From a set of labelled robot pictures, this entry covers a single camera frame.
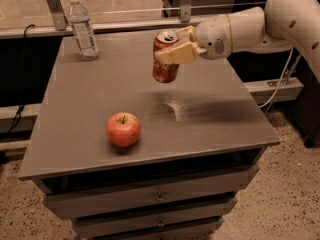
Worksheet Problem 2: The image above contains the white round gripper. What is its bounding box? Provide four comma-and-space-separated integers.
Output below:
155, 15, 232, 64

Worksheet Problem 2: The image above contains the red coke can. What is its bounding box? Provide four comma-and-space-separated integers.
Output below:
152, 30, 179, 83

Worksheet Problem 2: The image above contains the red apple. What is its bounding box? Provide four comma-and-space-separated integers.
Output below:
106, 112, 141, 148

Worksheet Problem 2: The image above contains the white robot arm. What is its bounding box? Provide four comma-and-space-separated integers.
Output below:
155, 0, 320, 80

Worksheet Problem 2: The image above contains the clear plastic water bottle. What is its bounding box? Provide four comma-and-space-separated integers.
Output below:
68, 0, 98, 60

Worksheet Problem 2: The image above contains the grey drawer cabinet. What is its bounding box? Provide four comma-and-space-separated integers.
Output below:
18, 26, 281, 240

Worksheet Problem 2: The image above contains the top grey drawer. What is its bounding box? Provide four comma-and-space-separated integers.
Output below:
44, 165, 259, 218

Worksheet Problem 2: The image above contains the grey drawer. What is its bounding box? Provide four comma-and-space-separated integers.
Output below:
73, 197, 237, 237
90, 217, 224, 240
44, 165, 259, 218

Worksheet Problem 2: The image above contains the bottom grey drawer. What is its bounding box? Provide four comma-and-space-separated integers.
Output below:
90, 217, 224, 240

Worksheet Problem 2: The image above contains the middle grey drawer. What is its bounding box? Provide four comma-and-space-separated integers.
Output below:
73, 197, 237, 237

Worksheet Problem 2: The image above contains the metal railing frame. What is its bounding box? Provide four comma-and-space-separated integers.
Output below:
0, 0, 320, 40

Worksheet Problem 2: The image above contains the black hanging cable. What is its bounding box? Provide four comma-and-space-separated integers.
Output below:
6, 24, 36, 135

